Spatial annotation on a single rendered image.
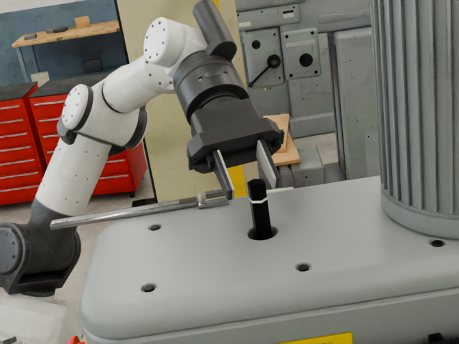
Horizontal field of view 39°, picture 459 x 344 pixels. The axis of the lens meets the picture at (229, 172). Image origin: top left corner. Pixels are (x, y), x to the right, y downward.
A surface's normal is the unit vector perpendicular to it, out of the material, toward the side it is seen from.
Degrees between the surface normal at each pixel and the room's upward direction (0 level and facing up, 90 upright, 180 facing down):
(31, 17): 90
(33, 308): 28
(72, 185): 95
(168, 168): 90
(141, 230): 0
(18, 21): 90
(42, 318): 58
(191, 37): 43
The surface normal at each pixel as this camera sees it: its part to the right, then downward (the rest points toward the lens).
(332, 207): -0.14, -0.91
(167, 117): 0.06, 0.38
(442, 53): -0.54, 0.40
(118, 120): 0.51, 0.23
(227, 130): 0.02, -0.62
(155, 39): -0.79, -0.13
